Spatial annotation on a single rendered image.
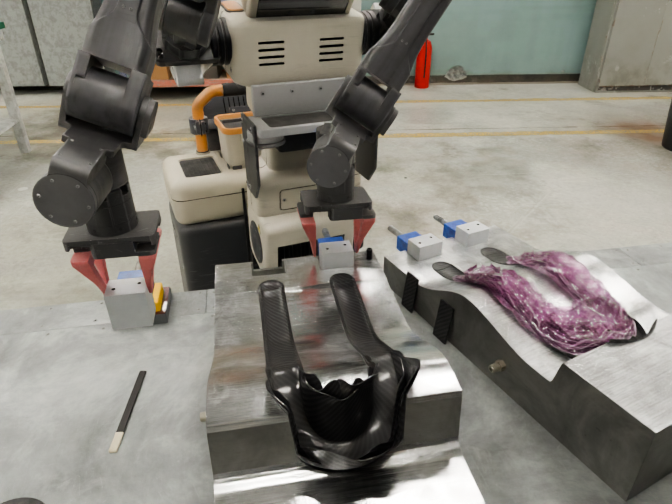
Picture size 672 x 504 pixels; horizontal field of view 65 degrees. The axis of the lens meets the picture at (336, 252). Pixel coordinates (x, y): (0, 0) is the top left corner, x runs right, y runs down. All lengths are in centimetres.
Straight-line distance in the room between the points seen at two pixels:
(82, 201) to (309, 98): 64
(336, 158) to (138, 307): 31
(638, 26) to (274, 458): 619
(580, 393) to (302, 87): 74
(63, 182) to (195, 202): 88
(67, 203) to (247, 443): 29
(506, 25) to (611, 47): 108
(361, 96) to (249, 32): 39
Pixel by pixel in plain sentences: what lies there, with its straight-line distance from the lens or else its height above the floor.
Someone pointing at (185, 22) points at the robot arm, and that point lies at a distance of 94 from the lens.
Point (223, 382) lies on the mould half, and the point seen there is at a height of 93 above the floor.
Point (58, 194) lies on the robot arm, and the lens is 56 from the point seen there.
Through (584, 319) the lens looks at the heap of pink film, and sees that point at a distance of 78.
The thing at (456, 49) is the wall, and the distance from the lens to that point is 633.
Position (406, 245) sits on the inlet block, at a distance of 95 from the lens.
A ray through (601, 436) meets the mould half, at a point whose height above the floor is 86.
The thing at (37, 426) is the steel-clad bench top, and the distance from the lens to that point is 80.
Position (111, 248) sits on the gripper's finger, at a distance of 66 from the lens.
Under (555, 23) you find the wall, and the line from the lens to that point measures 666.
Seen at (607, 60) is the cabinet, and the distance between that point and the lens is 643.
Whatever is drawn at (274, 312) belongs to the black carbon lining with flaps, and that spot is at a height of 88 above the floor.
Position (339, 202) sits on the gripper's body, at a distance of 78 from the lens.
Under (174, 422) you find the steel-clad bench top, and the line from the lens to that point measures 74.
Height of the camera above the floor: 133
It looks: 30 degrees down
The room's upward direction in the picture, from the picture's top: straight up
